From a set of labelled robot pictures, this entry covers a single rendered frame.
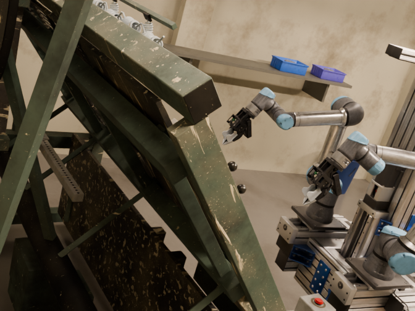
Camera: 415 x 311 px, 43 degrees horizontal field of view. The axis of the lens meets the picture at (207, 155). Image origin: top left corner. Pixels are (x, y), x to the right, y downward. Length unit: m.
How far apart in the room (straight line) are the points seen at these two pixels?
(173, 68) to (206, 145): 0.24
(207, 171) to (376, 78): 5.40
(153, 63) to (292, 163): 5.09
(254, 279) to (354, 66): 4.84
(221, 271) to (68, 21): 1.14
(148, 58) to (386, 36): 5.28
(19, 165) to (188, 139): 0.44
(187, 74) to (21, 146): 0.48
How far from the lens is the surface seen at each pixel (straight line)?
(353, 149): 2.15
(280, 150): 6.35
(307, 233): 2.86
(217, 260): 1.95
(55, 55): 1.23
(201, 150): 1.47
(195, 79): 1.40
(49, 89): 1.24
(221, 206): 1.61
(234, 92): 5.74
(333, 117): 2.68
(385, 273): 2.57
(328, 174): 2.16
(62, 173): 2.64
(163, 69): 1.51
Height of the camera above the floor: 2.16
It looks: 20 degrees down
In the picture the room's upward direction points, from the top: 16 degrees clockwise
